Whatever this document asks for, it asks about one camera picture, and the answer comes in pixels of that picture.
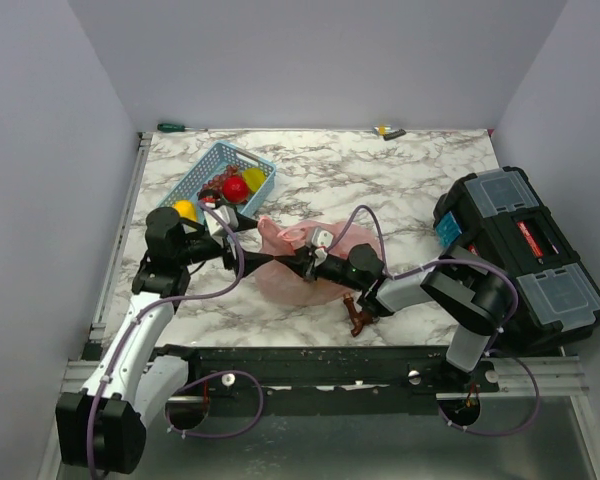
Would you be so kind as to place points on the small yellow black tool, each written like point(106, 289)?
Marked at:
point(388, 133)

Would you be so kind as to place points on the blue plastic basket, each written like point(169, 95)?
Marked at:
point(212, 168)

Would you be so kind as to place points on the pink plastic bag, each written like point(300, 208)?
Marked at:
point(354, 243)

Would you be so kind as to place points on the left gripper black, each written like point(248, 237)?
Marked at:
point(253, 260)

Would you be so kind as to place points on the yellow fake fruit right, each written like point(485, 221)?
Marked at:
point(254, 178)

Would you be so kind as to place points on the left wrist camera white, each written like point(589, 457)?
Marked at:
point(217, 216)

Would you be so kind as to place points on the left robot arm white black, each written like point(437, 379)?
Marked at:
point(103, 426)

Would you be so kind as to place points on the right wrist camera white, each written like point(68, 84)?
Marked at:
point(318, 242)

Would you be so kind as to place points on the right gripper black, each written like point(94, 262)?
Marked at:
point(303, 267)

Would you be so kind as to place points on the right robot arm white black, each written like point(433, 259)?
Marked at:
point(478, 295)

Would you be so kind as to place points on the small red fake fruit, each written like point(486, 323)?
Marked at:
point(235, 190)

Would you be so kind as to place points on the black tool box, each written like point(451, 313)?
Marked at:
point(498, 216)

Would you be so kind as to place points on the green handled screwdriver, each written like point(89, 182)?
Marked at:
point(177, 128)

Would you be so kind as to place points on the brown brass faucet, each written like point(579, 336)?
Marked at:
point(359, 315)

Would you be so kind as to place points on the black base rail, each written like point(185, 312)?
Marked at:
point(302, 381)

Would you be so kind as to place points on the fake purple grapes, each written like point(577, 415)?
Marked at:
point(217, 181)

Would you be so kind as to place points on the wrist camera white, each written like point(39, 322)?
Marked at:
point(217, 216)
point(318, 242)

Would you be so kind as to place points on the dark purple fake fruit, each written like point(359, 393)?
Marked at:
point(209, 195)

